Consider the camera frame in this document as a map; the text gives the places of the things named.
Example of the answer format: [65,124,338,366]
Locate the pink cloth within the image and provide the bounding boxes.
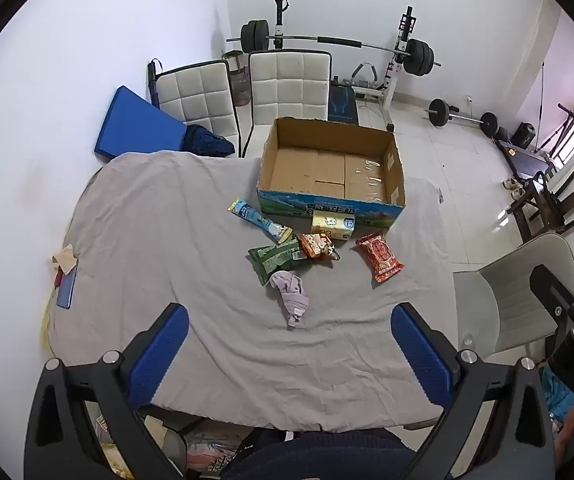
[267,270,310,330]

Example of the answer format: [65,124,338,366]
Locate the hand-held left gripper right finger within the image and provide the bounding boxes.
[391,302,555,480]

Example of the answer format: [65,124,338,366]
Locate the short barbell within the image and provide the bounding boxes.
[426,98,500,137]

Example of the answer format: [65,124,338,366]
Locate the long barbell with black plates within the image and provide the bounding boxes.
[226,20,443,78]

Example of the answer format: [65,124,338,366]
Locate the white barbell rack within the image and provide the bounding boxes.
[272,0,418,131]

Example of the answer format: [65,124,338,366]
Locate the red snack packet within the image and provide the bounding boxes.
[355,231,405,283]

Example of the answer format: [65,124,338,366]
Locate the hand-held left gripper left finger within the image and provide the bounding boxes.
[23,302,190,480]

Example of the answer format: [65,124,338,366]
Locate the white padded chair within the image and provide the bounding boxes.
[241,50,333,158]
[149,59,243,153]

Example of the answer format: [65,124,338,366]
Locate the black strap bag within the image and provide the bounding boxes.
[532,170,568,221]

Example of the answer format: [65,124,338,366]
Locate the blue white tube packet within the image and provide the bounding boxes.
[228,199,294,245]

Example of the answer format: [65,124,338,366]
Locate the black handle bar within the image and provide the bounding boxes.
[148,59,162,106]

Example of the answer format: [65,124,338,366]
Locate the orange snack packet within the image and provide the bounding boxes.
[297,231,342,263]

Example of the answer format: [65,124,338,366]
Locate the dark blue cloth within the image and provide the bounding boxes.
[183,123,236,158]

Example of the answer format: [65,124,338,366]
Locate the blue foam mat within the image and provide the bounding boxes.
[94,85,188,163]

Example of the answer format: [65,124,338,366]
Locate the black treadmill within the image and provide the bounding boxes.
[497,102,574,171]

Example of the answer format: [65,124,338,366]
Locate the clear water jug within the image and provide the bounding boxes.
[230,67,252,107]

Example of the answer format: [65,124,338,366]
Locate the black pole stand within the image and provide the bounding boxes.
[534,62,548,136]

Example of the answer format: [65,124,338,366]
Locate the blue phone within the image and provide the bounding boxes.
[56,262,78,309]

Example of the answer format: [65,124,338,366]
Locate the crumpled beige tissue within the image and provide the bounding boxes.
[51,244,78,276]

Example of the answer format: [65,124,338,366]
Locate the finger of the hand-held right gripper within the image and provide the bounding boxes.
[530,264,574,350]

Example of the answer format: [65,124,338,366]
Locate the yellow milk carton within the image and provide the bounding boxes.
[311,210,357,238]

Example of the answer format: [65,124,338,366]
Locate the person's dark pants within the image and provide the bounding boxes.
[222,427,418,480]

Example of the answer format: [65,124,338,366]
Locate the yellow cable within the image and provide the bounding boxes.
[41,285,60,356]

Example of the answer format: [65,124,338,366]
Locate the black weight bench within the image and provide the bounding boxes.
[327,77,360,123]

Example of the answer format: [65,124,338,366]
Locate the cardboard box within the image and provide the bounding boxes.
[256,117,408,231]

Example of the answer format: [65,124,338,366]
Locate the black speaker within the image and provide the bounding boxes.
[511,122,537,148]

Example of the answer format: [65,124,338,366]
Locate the green snack packet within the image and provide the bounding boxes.
[247,237,308,287]

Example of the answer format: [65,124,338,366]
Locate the light blue cloth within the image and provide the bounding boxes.
[540,267,574,421]

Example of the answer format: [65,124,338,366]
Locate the patterned plastic bag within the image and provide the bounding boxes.
[184,422,250,478]

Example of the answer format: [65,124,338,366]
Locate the beige plastic chair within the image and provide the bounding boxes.
[453,232,574,356]

